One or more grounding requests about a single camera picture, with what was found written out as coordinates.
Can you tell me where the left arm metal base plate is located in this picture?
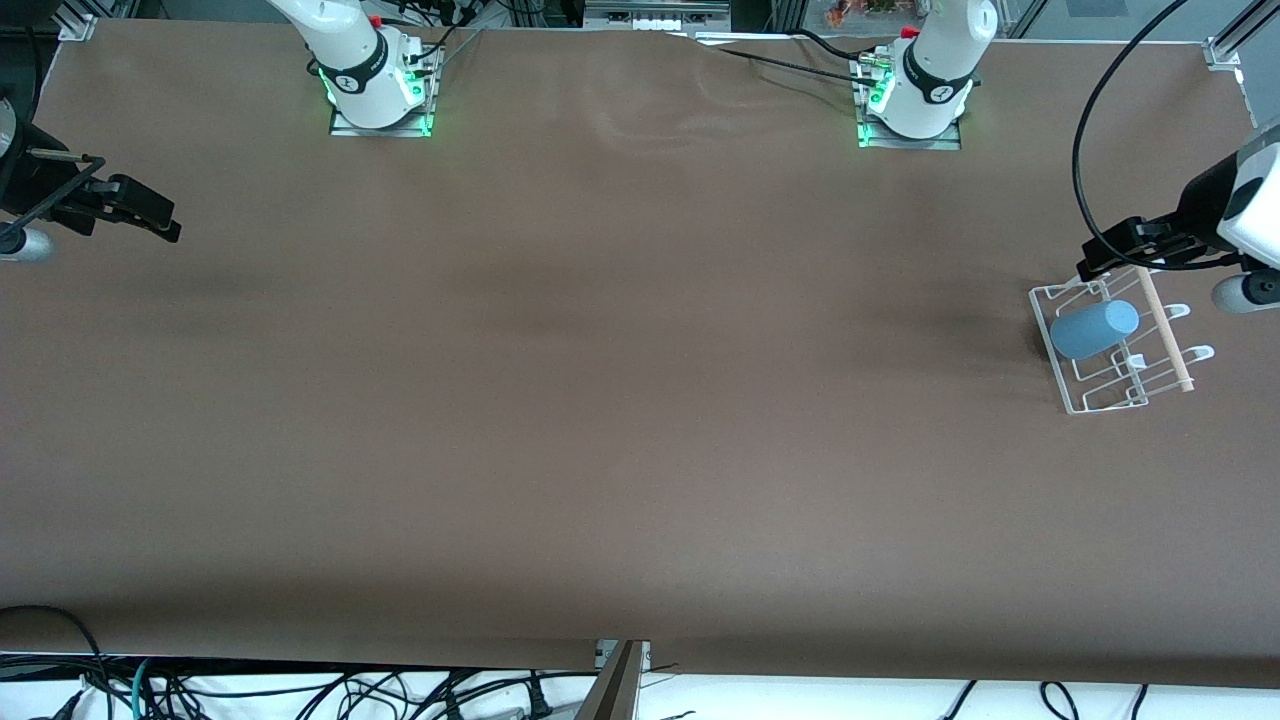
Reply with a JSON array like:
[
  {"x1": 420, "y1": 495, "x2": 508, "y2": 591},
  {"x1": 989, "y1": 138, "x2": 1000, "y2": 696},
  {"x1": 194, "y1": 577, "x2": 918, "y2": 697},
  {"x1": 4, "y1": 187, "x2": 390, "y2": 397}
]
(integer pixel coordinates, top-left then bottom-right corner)
[{"x1": 855, "y1": 50, "x2": 963, "y2": 151}]

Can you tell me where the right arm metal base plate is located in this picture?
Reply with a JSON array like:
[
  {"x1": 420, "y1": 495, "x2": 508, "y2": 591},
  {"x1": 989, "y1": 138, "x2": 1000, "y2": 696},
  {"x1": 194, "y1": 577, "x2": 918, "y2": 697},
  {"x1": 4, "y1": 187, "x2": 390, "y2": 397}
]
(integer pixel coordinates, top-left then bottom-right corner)
[{"x1": 328, "y1": 45, "x2": 443, "y2": 139}]

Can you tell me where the white wire cup rack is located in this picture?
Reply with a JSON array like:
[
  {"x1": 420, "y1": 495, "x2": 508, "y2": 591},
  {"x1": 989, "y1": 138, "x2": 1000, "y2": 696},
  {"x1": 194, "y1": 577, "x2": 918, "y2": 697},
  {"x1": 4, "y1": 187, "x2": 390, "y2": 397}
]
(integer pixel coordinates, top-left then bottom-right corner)
[{"x1": 1030, "y1": 262, "x2": 1217, "y2": 415}]

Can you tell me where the brown table cover sheet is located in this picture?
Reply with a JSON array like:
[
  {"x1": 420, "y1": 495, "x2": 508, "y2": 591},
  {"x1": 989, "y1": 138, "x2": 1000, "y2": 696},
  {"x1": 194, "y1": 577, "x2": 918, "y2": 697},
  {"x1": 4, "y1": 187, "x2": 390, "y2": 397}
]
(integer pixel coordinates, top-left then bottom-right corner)
[{"x1": 0, "y1": 18, "x2": 1280, "y2": 691}]

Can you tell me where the long black base cable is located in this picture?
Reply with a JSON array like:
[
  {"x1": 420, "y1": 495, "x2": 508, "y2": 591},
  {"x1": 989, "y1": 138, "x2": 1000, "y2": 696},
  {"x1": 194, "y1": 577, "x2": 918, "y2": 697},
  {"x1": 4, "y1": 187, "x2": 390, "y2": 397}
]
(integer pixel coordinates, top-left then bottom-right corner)
[{"x1": 695, "y1": 38, "x2": 881, "y2": 87}]

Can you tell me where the teal floor cable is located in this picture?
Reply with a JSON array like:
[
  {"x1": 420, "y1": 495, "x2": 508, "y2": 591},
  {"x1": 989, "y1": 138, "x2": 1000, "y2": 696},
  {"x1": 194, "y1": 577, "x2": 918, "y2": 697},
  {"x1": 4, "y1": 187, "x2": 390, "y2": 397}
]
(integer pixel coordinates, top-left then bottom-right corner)
[{"x1": 128, "y1": 657, "x2": 163, "y2": 720}]

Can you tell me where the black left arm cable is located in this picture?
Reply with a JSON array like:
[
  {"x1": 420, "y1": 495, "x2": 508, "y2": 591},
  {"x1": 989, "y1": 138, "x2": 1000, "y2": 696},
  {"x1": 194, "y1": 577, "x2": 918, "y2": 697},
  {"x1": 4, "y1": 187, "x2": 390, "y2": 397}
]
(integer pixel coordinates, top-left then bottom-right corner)
[{"x1": 1072, "y1": 0, "x2": 1251, "y2": 271}]

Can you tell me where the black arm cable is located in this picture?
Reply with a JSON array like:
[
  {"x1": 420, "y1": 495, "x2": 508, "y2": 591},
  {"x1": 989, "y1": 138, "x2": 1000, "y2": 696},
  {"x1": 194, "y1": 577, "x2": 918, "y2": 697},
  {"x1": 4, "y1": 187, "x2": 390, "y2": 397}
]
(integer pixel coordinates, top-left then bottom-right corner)
[
  {"x1": 0, "y1": 25, "x2": 105, "y2": 251},
  {"x1": 1072, "y1": 0, "x2": 1251, "y2": 271}
]

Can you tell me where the short black base cable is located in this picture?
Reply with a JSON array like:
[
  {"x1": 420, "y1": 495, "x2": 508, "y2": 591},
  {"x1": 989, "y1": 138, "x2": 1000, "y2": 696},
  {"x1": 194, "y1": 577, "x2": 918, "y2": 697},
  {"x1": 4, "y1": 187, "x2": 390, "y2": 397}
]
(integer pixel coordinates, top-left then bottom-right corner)
[{"x1": 795, "y1": 28, "x2": 891, "y2": 63}]

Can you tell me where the white metal bracket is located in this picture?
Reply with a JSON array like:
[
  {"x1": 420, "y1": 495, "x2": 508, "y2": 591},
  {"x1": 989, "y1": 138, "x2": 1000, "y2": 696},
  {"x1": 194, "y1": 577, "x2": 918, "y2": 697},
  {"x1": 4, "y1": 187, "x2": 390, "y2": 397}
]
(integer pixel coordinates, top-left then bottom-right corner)
[{"x1": 595, "y1": 640, "x2": 653, "y2": 673}]

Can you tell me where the black looped floor cable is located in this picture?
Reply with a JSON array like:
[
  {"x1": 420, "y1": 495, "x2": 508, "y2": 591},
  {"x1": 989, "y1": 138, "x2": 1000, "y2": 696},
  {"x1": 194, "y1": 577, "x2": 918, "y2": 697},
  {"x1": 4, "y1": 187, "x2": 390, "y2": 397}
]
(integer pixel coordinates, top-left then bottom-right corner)
[{"x1": 0, "y1": 604, "x2": 113, "y2": 720}]

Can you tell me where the white power strip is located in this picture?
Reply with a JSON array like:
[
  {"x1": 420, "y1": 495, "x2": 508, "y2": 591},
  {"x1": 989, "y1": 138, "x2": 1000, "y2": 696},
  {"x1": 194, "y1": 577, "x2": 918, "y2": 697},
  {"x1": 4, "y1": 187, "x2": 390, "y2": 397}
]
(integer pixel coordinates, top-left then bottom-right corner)
[{"x1": 583, "y1": 0, "x2": 731, "y2": 33}]

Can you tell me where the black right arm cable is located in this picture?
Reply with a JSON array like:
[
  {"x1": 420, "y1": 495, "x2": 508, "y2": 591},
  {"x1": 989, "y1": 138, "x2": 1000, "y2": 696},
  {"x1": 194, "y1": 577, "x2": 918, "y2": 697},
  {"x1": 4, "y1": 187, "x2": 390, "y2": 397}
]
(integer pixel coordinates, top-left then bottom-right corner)
[{"x1": 0, "y1": 25, "x2": 105, "y2": 251}]

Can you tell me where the aluminium frame profile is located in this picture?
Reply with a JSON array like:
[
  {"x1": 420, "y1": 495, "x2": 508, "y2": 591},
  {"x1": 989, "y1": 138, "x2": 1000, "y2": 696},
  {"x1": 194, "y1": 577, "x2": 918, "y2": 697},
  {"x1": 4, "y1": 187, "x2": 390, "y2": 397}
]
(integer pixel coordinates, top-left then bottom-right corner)
[
  {"x1": 1203, "y1": 0, "x2": 1280, "y2": 71},
  {"x1": 58, "y1": 0, "x2": 101, "y2": 43}
]

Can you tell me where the light blue plastic cup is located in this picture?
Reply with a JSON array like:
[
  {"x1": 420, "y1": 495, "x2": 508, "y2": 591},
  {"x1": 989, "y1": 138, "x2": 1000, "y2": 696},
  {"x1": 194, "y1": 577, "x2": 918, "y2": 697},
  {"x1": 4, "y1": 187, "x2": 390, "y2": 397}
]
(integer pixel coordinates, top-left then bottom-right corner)
[{"x1": 1050, "y1": 299, "x2": 1142, "y2": 361}]

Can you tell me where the dark table leg post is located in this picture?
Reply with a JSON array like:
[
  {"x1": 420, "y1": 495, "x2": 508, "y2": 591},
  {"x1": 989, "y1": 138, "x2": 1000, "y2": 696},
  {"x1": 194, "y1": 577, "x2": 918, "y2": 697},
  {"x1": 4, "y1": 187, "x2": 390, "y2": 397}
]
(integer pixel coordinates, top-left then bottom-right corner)
[{"x1": 575, "y1": 640, "x2": 646, "y2": 720}]

